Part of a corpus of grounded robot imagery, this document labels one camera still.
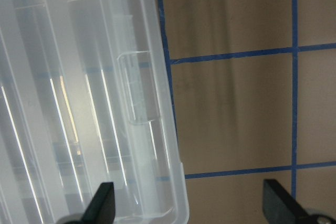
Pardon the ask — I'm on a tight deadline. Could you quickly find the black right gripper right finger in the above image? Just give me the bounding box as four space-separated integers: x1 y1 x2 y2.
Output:
262 179 336 224

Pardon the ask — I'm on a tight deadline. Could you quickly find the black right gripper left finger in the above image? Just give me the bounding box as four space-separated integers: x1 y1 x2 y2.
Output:
56 182 117 224

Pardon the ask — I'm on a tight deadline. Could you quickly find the clear plastic box lid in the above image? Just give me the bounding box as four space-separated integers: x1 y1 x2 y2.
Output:
1 0 190 223

